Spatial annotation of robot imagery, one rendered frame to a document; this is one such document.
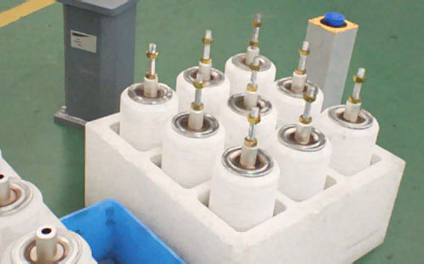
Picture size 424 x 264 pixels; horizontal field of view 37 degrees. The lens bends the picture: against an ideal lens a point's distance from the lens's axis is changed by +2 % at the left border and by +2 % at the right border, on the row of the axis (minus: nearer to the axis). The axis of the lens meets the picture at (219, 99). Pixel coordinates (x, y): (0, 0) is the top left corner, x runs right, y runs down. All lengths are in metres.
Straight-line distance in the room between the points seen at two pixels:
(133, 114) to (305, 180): 0.29
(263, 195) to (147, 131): 0.25
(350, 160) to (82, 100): 0.62
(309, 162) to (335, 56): 0.36
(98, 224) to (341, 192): 0.39
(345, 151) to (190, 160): 0.26
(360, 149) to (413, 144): 0.51
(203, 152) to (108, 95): 0.47
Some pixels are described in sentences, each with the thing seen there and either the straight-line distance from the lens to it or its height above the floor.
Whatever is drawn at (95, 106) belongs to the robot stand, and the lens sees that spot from 1.39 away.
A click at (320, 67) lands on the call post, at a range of 1.27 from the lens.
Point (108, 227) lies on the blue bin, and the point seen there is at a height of 0.07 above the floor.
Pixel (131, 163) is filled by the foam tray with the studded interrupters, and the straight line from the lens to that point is 1.01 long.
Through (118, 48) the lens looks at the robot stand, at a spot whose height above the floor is 0.20.
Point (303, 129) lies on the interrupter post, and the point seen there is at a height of 0.27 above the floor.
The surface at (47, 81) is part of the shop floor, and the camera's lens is 1.63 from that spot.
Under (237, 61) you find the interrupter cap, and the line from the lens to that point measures 1.19.
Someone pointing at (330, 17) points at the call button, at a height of 0.33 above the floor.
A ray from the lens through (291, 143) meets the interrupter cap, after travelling 0.96.
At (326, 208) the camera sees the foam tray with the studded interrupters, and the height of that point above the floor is 0.17.
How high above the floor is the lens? 0.76
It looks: 29 degrees down
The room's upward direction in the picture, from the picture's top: 7 degrees clockwise
